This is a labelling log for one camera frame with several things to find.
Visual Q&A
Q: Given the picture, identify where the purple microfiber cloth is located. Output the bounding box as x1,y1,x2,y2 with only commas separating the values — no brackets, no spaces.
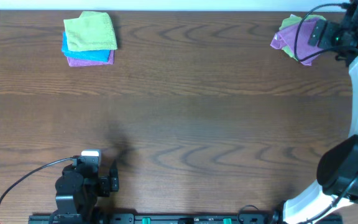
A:
270,17,324,67

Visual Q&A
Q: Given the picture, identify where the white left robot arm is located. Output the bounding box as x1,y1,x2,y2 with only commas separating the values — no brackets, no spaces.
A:
55,156,119,219

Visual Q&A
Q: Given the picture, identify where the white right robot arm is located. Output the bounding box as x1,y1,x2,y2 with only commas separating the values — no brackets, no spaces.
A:
269,0,358,223

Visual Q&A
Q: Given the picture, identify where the crumpled lime green cloth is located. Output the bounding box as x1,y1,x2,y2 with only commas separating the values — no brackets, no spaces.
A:
270,15,326,60

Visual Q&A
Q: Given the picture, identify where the folded purple cloth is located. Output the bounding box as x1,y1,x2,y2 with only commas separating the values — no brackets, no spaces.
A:
67,50,114,67

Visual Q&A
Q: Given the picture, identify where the folded blue cloth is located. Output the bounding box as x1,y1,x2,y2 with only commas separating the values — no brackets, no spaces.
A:
62,32,111,62

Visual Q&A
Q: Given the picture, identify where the folded lime green cloth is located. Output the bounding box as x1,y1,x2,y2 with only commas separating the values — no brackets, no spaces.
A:
63,11,117,52

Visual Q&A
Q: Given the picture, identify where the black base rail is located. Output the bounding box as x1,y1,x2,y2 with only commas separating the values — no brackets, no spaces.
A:
28,212,344,224

